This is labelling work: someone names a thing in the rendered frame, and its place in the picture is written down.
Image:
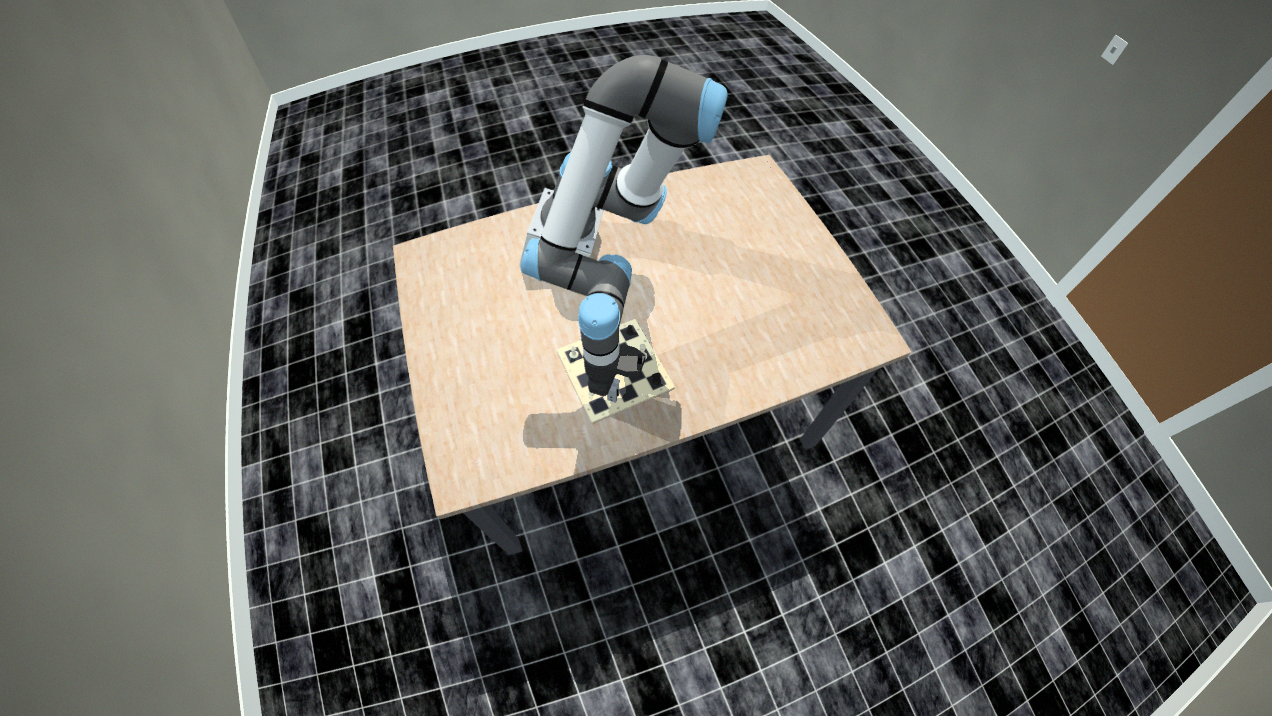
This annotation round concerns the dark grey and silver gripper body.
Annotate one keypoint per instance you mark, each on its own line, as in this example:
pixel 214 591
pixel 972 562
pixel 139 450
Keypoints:
pixel 601 370

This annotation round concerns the chessboard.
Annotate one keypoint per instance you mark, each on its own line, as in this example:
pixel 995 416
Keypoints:
pixel 632 390

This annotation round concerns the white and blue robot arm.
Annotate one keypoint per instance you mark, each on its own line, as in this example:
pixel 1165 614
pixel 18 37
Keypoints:
pixel 684 108

